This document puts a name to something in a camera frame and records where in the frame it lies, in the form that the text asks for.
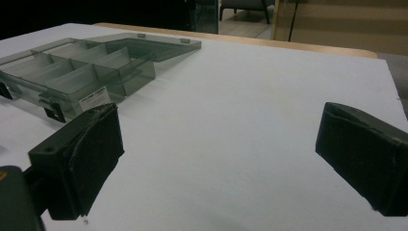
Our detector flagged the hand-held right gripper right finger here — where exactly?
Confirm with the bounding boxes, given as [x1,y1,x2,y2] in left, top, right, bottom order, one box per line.
[315,101,408,218]

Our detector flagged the dark chair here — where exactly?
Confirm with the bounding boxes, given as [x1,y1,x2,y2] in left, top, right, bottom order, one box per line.
[219,0,276,25]

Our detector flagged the beige cabinet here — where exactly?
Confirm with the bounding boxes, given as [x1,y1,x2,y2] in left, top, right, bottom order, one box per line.
[270,0,408,56]

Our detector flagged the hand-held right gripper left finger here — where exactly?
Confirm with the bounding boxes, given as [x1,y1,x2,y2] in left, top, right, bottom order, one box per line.
[28,102,125,221]

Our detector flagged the clear plastic compartment organizer box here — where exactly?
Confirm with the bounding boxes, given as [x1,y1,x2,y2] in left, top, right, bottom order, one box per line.
[0,32,202,124]

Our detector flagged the dark glass cabinet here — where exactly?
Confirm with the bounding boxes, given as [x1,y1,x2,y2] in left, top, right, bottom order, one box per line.
[189,0,220,35]

